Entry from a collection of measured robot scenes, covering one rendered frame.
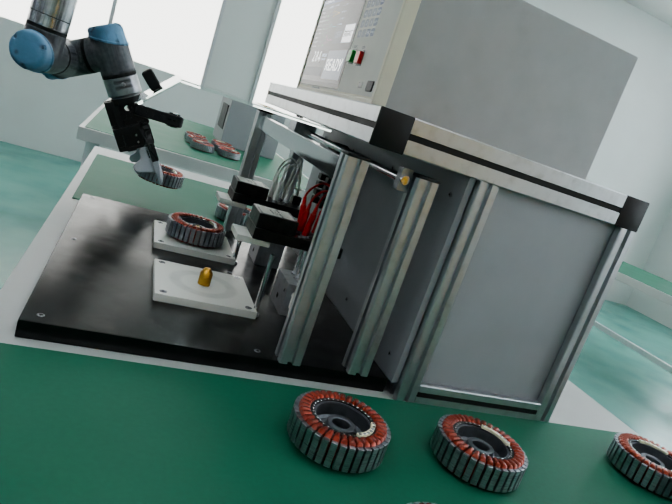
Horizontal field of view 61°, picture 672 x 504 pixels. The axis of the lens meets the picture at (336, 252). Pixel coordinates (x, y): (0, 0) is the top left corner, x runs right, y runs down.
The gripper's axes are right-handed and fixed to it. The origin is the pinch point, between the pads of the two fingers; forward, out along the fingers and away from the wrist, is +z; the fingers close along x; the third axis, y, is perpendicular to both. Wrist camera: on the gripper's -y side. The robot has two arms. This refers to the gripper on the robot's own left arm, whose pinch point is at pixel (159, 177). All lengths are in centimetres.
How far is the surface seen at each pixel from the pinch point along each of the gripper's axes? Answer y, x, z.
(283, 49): -165, -398, 11
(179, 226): 1.5, 39.2, 0.0
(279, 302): -8, 63, 9
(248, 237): -6, 63, -4
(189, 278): 4, 58, 2
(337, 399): -7, 91, 8
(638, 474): -43, 102, 31
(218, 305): 1, 67, 4
